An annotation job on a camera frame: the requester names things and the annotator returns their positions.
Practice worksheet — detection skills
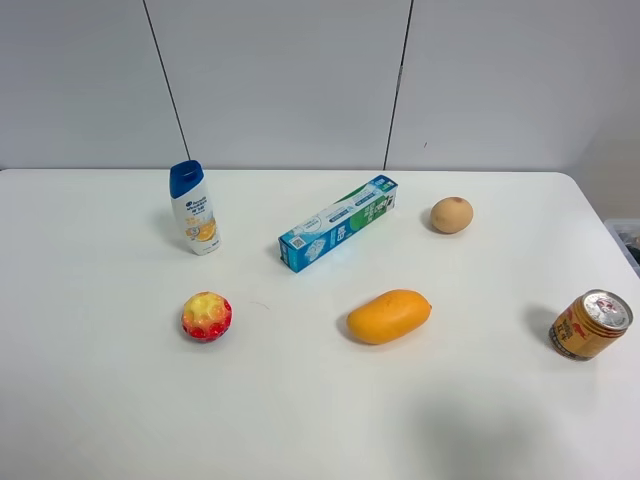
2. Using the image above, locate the brown round potato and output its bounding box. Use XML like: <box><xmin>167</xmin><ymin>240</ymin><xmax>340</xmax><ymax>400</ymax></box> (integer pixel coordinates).
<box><xmin>430</xmin><ymin>196</ymin><xmax>474</xmax><ymax>234</ymax></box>

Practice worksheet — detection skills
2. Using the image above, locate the blue green toothpaste box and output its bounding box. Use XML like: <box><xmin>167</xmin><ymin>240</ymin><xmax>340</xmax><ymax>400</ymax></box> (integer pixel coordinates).
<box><xmin>278</xmin><ymin>175</ymin><xmax>398</xmax><ymax>273</ymax></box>

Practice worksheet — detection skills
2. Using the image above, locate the orange mango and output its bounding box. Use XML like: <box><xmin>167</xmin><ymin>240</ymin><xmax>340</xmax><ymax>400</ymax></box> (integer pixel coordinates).
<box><xmin>346</xmin><ymin>289</ymin><xmax>432</xmax><ymax>345</ymax></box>

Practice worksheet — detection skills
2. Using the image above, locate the red yellow bumpy ball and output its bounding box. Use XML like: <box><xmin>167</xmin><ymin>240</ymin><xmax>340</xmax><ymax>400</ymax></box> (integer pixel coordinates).
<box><xmin>181</xmin><ymin>292</ymin><xmax>232</xmax><ymax>342</ymax></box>

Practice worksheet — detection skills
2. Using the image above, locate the white blue shampoo bottle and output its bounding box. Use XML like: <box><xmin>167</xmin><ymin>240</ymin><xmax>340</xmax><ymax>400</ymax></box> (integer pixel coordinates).
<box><xmin>169</xmin><ymin>160</ymin><xmax>220</xmax><ymax>256</ymax></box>

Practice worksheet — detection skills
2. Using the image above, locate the gold red drink can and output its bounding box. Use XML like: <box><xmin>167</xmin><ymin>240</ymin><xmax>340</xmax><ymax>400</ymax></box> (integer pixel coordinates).
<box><xmin>548</xmin><ymin>289</ymin><xmax>634</xmax><ymax>361</ymax></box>

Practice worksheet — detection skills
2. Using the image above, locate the grey storage bin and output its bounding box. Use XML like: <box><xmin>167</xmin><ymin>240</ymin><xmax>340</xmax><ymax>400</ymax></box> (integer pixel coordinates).
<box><xmin>604</xmin><ymin>218</ymin><xmax>640</xmax><ymax>276</ymax></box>

